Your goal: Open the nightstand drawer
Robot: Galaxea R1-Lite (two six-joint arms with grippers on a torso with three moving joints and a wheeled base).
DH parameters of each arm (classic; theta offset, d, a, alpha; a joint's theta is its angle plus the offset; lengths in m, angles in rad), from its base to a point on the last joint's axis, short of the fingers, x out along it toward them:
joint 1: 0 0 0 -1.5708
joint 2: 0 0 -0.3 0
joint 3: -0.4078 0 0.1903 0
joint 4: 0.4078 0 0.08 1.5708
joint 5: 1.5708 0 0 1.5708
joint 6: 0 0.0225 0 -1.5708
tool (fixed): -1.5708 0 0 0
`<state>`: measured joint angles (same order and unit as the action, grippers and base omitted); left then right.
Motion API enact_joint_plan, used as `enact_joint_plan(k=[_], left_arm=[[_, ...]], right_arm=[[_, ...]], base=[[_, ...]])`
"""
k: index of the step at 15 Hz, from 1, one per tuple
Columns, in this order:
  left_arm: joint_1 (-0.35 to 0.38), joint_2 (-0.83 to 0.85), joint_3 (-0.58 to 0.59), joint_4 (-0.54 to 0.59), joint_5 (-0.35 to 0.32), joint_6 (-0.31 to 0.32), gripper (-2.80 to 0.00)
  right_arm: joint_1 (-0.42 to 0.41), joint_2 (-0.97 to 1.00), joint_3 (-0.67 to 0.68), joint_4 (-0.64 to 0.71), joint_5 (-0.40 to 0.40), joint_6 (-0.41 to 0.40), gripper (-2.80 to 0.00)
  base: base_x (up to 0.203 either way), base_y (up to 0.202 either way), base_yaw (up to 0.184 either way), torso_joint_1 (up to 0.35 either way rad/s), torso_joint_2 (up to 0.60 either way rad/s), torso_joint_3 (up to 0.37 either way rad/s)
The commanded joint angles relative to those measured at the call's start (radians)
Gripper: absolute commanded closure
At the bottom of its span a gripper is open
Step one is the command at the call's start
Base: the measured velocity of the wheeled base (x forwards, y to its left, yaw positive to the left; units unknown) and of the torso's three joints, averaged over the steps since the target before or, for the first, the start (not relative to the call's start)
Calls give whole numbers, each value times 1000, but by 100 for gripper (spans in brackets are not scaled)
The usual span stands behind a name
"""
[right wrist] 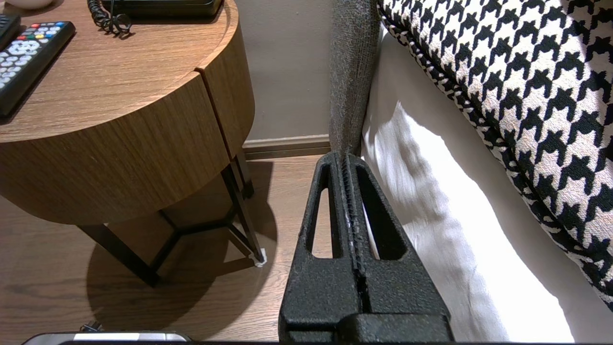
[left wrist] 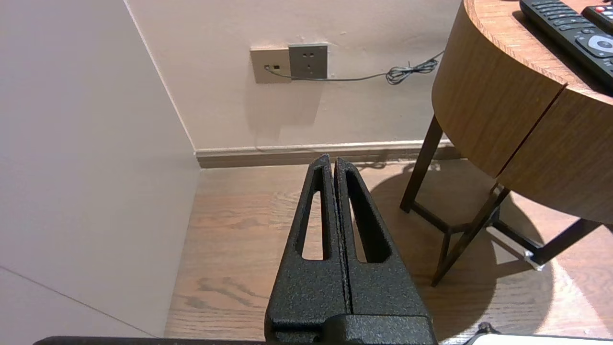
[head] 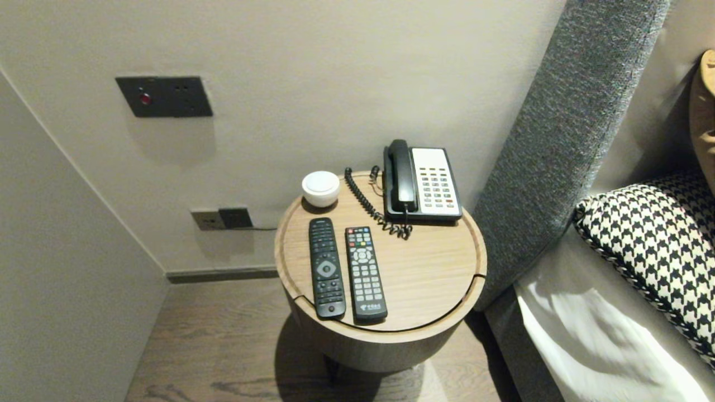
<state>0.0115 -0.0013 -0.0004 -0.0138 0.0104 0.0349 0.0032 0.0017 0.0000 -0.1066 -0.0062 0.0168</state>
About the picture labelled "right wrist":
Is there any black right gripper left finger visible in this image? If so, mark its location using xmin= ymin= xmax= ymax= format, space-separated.
xmin=279 ymin=152 xmax=370 ymax=343

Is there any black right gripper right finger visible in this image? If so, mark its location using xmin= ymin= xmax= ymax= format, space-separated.
xmin=345 ymin=153 xmax=453 ymax=318

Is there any black remote with diamond pad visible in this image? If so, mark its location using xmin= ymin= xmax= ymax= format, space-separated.
xmin=0 ymin=14 xmax=21 ymax=49

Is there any white bedding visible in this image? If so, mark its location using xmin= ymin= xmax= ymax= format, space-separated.
xmin=362 ymin=24 xmax=613 ymax=343

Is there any grey brown baseboard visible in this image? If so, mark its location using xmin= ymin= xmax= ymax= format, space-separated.
xmin=243 ymin=135 xmax=331 ymax=160

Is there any grey fabric headboard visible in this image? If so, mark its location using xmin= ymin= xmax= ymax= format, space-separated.
xmin=329 ymin=0 xmax=382 ymax=157

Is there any black white houndstooth pillow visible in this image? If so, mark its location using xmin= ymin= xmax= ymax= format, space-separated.
xmin=377 ymin=0 xmax=613 ymax=312

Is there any round wooden side table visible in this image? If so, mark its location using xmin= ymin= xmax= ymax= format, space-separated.
xmin=0 ymin=0 xmax=256 ymax=226

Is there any black and white desk telephone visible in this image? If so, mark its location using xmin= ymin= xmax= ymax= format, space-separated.
xmin=103 ymin=0 xmax=224 ymax=20

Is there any white round bowl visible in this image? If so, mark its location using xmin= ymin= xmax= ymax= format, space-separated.
xmin=5 ymin=0 xmax=54 ymax=10

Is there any black metal table leg frame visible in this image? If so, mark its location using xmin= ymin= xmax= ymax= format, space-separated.
xmin=79 ymin=153 xmax=266 ymax=288

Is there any black coiled telephone cord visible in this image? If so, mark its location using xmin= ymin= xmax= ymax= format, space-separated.
xmin=87 ymin=0 xmax=133 ymax=37

